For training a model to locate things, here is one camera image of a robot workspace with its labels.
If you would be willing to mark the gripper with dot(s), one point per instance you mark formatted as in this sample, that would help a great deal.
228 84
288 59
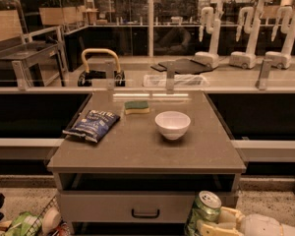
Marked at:
260 225

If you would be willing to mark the green soda can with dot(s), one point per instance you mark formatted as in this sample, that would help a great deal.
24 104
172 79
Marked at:
206 207

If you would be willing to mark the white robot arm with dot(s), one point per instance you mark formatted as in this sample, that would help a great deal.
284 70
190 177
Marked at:
260 225

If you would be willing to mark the grey drawer cabinet counter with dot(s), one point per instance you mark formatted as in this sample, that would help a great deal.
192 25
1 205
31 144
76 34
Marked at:
134 156

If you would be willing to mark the white ceramic bowl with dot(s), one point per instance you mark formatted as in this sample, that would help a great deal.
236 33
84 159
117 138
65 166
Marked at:
172 125

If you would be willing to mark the green yellow sponge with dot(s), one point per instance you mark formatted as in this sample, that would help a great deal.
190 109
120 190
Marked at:
136 107

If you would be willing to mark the clear plastic bin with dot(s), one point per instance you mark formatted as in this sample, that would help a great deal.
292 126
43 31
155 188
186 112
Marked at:
152 81

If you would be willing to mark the blue chip bag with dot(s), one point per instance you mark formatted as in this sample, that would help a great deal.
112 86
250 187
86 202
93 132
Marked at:
94 126

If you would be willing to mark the black floor mat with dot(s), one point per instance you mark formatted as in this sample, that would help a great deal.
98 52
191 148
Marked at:
182 66

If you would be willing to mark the white background robot left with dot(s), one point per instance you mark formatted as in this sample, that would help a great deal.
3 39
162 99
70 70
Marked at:
210 24

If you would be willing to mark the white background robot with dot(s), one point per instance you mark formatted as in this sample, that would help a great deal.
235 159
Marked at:
285 22
249 22
210 24

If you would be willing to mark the white background robot middle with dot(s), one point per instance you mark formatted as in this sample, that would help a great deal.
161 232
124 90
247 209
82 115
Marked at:
249 22

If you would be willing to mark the white cup in basket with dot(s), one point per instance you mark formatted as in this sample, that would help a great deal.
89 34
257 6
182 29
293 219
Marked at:
51 220

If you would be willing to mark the white background robot right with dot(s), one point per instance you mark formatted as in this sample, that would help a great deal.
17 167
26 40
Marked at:
285 22

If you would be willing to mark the green snack bag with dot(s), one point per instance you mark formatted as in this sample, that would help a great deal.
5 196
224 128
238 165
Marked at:
25 224

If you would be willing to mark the wooden planter box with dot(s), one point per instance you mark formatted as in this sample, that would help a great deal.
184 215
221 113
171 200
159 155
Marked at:
62 15

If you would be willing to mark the grey metal table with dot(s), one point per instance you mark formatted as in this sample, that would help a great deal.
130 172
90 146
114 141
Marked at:
37 61

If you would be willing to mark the grey drawer with handle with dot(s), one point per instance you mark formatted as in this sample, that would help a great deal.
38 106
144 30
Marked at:
124 207

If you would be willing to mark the wire basket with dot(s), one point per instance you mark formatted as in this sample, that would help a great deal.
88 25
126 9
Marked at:
61 230

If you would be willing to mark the yellow handle black cart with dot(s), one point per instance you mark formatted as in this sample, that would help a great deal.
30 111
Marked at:
115 76

